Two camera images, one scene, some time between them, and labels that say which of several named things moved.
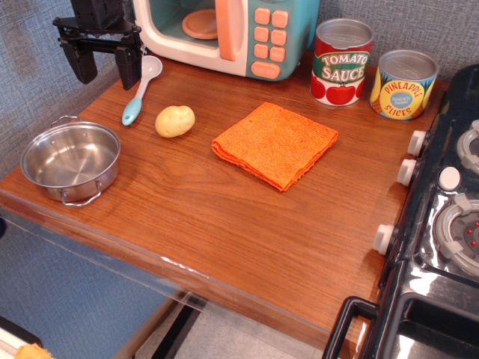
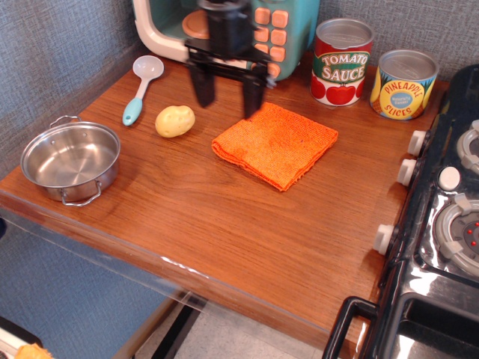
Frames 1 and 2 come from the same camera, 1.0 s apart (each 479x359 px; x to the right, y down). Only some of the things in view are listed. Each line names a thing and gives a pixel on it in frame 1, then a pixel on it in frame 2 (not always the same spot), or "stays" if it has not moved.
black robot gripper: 101,26 → 230,49
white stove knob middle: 406,171 stays
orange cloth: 275,143 stays
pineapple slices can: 403,84 stays
